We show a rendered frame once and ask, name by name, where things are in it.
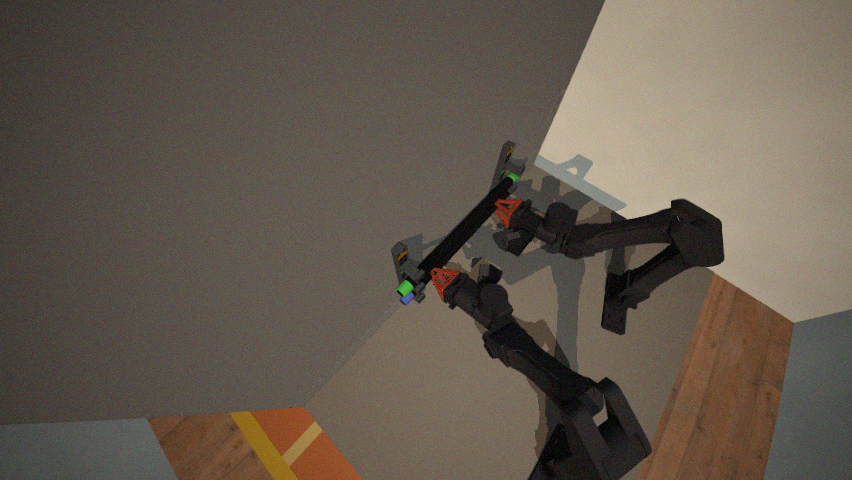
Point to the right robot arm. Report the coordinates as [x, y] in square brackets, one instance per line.
[700, 243]

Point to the dark grey wall rack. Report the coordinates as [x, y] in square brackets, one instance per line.
[399, 253]

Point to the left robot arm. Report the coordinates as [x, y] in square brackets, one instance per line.
[627, 444]

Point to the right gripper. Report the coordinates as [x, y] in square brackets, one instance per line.
[514, 215]

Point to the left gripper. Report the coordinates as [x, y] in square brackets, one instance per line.
[451, 292]

